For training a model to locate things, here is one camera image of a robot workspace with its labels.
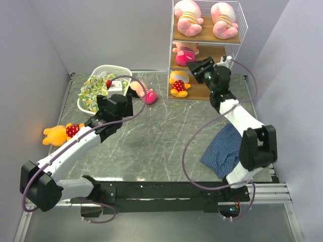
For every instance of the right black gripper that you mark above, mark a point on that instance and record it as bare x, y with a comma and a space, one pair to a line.
195, 67

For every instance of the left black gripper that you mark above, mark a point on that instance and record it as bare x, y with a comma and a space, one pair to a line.
102, 101

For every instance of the pink striped doll front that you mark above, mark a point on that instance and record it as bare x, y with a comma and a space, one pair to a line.
185, 52

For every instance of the orange bear plush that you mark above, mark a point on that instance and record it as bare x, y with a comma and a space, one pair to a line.
59, 135
179, 81

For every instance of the pink pig plush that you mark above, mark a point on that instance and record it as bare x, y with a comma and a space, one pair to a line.
224, 20
189, 17

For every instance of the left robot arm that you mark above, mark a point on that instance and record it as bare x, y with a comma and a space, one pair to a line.
42, 182

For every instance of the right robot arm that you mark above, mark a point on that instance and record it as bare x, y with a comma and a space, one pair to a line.
258, 147

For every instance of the lemon print cloth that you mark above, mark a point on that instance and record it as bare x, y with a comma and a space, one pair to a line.
95, 85

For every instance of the white plastic basket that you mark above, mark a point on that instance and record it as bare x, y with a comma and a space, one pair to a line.
120, 72

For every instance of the blue checkered cloth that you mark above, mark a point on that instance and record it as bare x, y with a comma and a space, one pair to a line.
222, 154

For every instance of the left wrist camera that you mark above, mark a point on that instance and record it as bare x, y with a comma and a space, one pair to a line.
116, 87

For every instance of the white wire wooden shelf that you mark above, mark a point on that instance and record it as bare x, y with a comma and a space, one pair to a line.
208, 46

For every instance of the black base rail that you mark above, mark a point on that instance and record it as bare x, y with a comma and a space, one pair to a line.
126, 197

